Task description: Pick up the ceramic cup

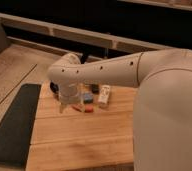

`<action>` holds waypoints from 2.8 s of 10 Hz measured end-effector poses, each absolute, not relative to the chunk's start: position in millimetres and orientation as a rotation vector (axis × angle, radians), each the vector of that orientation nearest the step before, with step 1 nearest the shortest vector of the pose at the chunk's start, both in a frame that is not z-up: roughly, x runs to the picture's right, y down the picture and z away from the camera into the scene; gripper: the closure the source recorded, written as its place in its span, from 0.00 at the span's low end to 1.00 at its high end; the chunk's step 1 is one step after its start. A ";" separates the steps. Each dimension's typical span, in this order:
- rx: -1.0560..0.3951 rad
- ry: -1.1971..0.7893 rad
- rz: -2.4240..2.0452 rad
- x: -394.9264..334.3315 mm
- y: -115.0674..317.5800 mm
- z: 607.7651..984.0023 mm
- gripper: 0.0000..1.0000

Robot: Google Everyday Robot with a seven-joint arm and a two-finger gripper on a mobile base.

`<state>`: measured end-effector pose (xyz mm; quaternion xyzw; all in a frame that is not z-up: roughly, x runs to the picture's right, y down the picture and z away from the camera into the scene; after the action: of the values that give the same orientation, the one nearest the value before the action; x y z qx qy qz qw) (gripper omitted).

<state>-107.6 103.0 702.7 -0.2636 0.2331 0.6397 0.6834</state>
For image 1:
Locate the translucent grey gripper body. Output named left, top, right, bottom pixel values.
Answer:
left=58, top=83, right=81, bottom=112

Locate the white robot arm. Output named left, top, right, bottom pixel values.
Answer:
left=48, top=48, right=192, bottom=171

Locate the dark ceramic bowl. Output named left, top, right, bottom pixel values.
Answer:
left=50, top=82, right=59, bottom=94

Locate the blue sponge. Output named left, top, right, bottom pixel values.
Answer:
left=83, top=93, right=93, bottom=103

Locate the small dark block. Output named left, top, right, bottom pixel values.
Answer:
left=91, top=84, right=99, bottom=94

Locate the white small bottle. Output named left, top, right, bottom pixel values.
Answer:
left=98, top=85, right=111, bottom=105

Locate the black table leg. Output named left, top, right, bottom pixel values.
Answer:
left=80, top=53, right=89, bottom=64

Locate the wooden cutting board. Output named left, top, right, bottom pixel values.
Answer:
left=26, top=83, right=136, bottom=171

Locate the dark green mat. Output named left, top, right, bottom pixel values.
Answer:
left=0, top=84, right=41, bottom=166

